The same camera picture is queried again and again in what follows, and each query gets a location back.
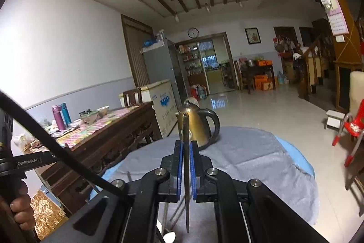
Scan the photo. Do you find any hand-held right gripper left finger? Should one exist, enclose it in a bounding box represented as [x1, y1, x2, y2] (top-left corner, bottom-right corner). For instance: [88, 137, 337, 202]
[43, 140, 184, 243]

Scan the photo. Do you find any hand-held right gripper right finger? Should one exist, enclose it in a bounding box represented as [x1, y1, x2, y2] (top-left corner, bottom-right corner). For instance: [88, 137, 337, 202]
[190, 141, 330, 243]

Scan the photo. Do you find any black metal chopstick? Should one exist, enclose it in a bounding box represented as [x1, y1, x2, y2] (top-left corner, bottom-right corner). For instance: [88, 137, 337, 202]
[182, 113, 192, 233]

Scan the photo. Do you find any white spoon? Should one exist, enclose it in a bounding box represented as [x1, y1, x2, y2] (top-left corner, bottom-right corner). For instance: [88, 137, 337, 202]
[163, 230, 177, 243]

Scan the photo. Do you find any person's left hand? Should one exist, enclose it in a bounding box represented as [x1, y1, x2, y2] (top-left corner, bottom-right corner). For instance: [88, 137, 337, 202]
[10, 180, 36, 235]

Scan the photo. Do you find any bronze electric kettle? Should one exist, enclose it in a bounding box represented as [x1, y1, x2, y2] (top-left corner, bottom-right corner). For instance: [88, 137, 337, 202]
[175, 98, 221, 151]

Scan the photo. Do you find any gold patterned cushion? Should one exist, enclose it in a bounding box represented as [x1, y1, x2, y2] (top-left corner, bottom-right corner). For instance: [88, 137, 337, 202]
[30, 189, 67, 240]

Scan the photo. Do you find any grey tablecloth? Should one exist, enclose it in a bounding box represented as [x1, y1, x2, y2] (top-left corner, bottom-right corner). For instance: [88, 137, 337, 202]
[109, 126, 319, 243]

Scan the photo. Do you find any white chest freezer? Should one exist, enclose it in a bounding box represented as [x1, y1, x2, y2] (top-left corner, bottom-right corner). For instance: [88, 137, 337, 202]
[119, 79, 178, 138]

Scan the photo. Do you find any purple thermos bottle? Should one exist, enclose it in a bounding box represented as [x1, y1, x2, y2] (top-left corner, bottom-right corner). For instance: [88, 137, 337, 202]
[52, 105, 65, 131]

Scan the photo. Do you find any carved wooden sideboard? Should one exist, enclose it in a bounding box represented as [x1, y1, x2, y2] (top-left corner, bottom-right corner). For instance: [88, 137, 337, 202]
[24, 102, 162, 215]

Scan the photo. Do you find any teal thermos bottle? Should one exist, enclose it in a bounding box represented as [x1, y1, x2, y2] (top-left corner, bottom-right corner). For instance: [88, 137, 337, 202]
[60, 102, 72, 124]

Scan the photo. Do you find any wooden chair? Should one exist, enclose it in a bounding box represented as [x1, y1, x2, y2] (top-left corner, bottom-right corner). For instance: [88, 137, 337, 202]
[123, 87, 143, 107]

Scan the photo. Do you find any checkered plastic tablecloth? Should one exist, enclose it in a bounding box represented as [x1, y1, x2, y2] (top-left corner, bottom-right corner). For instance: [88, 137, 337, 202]
[48, 106, 140, 151]

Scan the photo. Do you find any bowl with glass lid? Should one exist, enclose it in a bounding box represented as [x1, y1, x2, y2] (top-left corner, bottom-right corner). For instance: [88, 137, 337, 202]
[80, 109, 99, 124]

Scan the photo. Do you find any pantry shelf with bottles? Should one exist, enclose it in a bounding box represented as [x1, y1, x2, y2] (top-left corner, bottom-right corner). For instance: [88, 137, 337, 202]
[178, 44, 201, 87]

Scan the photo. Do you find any grey refrigerator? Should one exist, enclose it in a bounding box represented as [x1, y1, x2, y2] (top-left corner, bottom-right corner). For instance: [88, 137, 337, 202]
[141, 38, 188, 113]

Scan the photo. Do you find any blue table cover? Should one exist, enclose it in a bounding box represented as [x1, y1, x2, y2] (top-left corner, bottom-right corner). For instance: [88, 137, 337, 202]
[101, 138, 316, 184]

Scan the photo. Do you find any orange cardboard box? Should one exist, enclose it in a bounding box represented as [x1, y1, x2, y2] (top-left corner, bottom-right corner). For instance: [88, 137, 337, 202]
[254, 74, 269, 90]

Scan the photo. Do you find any dark wooden side table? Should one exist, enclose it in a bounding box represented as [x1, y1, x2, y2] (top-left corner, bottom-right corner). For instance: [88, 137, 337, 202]
[237, 59, 276, 94]

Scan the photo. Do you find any brown wooden door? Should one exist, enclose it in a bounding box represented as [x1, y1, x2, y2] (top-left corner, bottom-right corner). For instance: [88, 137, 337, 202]
[121, 14, 154, 88]

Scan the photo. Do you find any white step stool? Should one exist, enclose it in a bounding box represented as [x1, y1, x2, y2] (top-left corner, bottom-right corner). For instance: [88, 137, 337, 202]
[325, 110, 346, 130]

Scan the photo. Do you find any wooden stair railing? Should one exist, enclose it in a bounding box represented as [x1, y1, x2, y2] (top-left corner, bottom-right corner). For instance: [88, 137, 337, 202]
[297, 32, 336, 102]

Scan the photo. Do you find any red plastic chair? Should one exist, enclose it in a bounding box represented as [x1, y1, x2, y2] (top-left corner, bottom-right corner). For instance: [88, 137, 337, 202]
[332, 99, 364, 168]

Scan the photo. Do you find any beige armchair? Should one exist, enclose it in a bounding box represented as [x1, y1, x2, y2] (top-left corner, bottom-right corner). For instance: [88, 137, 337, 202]
[348, 71, 364, 118]

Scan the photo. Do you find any black cable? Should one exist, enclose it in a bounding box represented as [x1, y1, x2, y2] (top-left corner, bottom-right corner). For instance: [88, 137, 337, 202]
[0, 91, 127, 196]

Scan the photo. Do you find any framed wall picture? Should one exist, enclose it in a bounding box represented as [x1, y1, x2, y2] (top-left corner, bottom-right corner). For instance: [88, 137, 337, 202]
[245, 27, 260, 45]

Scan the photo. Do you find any pink wall calendar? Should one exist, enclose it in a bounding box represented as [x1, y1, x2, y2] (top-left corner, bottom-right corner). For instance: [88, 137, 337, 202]
[318, 0, 350, 36]

